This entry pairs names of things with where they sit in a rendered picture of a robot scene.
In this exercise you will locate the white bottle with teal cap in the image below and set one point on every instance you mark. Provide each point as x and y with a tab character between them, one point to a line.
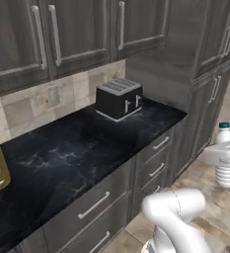
226	176

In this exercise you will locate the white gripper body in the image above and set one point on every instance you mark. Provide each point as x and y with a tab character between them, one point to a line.
226	152

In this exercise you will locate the grey tall cupboard long door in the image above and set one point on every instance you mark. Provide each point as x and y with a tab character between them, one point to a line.
223	99
202	125

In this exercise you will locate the grey wall cupboard door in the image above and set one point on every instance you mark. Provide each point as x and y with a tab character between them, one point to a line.
11	39
142	21
82	29

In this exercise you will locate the black toaster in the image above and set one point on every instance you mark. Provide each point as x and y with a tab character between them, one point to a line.
118	100

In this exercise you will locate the grey wall outlet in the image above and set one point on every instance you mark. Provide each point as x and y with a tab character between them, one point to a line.
53	96

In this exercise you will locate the narrow grey drawer front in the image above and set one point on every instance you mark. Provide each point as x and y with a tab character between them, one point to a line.
146	176
147	150
144	197

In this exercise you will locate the wide grey drawer front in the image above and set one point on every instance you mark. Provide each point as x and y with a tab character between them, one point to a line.
116	220
70	214

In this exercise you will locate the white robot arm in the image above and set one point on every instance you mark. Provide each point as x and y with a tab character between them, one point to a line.
175	210

